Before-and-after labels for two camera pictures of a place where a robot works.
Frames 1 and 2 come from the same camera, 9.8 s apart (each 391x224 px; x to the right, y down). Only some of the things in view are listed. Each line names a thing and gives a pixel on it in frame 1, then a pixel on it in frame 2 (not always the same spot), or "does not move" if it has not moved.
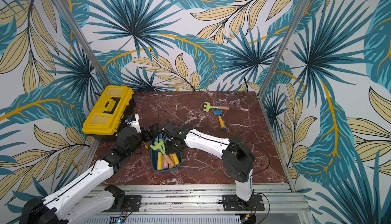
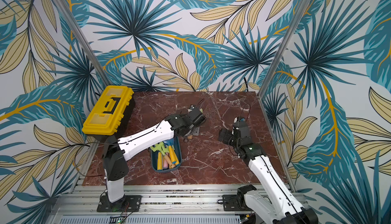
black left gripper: (154, 132) → (196, 133)
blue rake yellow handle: (160, 161) does not move
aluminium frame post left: (78, 33) does not move
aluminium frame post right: (289, 37) does not move
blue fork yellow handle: (218, 112) → (172, 156)
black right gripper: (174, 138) → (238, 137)
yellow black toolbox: (113, 103) does not move
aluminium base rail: (202, 204) does not move
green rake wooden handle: (160, 146) does not move
